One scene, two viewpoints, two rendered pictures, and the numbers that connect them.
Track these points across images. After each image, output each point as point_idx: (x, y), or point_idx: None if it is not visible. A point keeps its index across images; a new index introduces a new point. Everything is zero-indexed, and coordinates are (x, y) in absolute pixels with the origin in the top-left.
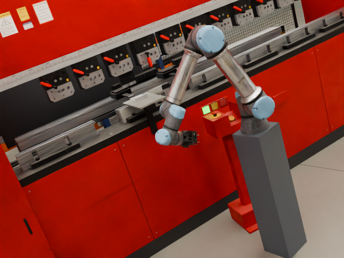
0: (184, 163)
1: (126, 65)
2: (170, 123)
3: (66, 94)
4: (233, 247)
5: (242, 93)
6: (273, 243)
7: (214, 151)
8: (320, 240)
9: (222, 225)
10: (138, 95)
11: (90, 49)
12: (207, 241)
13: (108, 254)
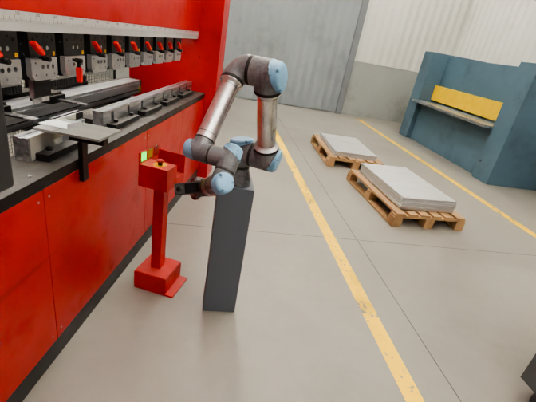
0: (99, 223)
1: (51, 68)
2: (233, 166)
3: None
4: (166, 317)
5: (268, 143)
6: (219, 300)
7: (120, 208)
8: (242, 288)
9: (130, 297)
10: (53, 120)
11: (9, 16)
12: (126, 319)
13: (2, 387)
